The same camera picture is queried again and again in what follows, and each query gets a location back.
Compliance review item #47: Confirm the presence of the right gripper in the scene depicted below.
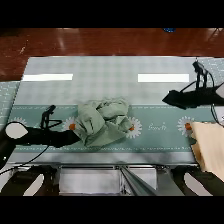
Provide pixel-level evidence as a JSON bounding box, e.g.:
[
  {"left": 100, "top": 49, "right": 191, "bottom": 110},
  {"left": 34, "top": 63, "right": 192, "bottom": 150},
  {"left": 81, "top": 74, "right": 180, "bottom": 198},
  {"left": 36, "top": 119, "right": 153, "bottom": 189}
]
[{"left": 161, "top": 89, "right": 202, "bottom": 111}]

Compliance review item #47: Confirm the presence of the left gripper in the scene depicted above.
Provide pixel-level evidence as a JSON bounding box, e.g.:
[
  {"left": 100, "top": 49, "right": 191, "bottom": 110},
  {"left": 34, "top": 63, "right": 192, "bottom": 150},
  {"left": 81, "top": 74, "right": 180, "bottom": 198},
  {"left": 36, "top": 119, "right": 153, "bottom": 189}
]
[{"left": 49, "top": 129, "right": 82, "bottom": 149}]

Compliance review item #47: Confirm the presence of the pale green shirt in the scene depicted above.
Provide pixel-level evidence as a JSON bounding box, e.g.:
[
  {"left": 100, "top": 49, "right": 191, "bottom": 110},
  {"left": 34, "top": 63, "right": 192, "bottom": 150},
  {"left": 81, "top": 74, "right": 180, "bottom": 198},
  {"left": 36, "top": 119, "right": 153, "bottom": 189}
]
[{"left": 72, "top": 96, "right": 134, "bottom": 148}]

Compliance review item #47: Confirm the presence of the beige garment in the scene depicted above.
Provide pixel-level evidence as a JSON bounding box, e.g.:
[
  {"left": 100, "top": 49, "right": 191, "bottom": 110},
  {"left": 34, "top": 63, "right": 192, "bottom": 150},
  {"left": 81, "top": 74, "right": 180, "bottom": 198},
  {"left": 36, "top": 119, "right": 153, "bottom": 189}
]
[{"left": 189, "top": 121, "right": 224, "bottom": 183}]

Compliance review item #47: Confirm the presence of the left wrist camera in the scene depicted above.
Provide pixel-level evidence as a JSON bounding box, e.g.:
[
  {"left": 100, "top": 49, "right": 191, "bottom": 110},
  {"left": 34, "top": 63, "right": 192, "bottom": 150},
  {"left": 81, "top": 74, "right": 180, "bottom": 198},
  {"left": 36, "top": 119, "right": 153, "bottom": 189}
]
[{"left": 39, "top": 104, "right": 64, "bottom": 130}]

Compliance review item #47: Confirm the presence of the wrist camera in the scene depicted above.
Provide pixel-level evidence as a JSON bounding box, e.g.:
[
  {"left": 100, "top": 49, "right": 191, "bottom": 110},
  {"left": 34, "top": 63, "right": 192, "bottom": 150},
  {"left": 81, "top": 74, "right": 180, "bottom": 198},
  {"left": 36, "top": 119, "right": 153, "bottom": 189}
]
[
  {"left": 39, "top": 104, "right": 64, "bottom": 130},
  {"left": 192, "top": 59, "right": 210, "bottom": 90}
]

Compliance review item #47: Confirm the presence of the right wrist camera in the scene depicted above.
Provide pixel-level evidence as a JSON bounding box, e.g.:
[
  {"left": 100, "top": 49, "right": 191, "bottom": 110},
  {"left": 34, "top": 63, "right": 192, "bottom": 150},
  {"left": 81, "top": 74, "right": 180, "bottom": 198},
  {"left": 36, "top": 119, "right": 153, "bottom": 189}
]
[{"left": 192, "top": 59, "right": 210, "bottom": 90}]

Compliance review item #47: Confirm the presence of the black cable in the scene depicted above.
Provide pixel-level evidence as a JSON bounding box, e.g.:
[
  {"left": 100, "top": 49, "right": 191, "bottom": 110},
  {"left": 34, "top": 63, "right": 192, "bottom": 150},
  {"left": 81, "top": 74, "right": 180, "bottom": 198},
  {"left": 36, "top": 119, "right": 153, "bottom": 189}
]
[
  {"left": 0, "top": 143, "right": 52, "bottom": 176},
  {"left": 210, "top": 103, "right": 224, "bottom": 127}
]

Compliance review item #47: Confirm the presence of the silver frame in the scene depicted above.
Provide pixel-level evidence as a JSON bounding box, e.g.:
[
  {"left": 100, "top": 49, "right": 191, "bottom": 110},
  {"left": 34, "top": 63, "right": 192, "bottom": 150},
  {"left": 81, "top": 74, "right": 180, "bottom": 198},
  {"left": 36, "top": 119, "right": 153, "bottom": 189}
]
[{"left": 0, "top": 162, "right": 224, "bottom": 197}]

